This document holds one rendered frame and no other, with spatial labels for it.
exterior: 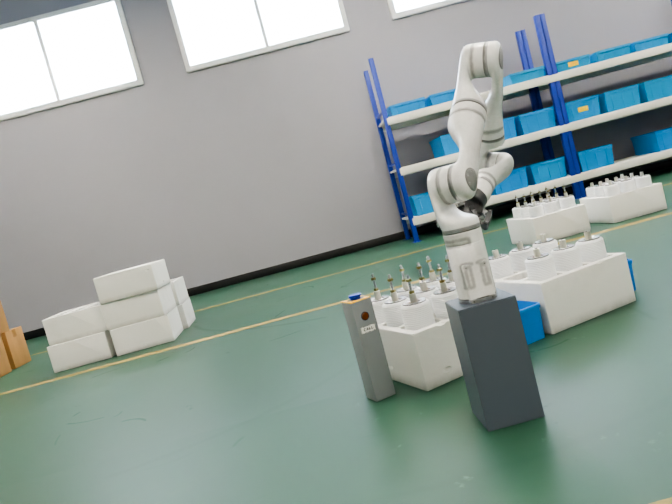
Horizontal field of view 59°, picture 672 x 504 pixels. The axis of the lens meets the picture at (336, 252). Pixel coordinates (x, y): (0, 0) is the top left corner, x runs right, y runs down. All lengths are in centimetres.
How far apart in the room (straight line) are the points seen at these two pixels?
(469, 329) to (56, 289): 649
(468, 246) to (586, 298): 87
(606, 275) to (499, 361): 91
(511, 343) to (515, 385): 10
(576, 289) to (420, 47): 539
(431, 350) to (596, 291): 70
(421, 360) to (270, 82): 558
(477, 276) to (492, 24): 623
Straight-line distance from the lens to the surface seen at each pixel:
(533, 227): 414
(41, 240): 757
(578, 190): 679
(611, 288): 231
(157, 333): 418
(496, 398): 149
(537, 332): 210
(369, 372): 183
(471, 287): 144
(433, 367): 184
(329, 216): 693
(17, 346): 547
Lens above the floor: 61
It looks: 5 degrees down
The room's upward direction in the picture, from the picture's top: 15 degrees counter-clockwise
